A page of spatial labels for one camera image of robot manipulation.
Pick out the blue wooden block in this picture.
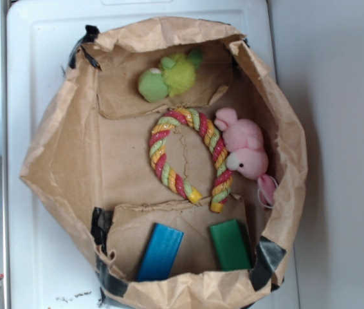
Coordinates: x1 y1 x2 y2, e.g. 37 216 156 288
136 223 184 282

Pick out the green wooden block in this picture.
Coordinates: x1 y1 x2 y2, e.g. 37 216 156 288
209 220 252 271

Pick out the pink plush bunny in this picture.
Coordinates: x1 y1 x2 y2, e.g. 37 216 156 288
214 108 278 209

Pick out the green plush frog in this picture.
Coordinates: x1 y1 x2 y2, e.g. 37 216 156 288
138 48 203 103

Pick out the brown paper bag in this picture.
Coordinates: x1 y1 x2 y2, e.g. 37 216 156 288
21 17 307 308

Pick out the white plastic tray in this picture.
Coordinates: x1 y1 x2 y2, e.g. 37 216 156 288
5 0 301 309

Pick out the striped rope ring toy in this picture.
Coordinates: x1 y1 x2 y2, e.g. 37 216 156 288
149 108 233 213

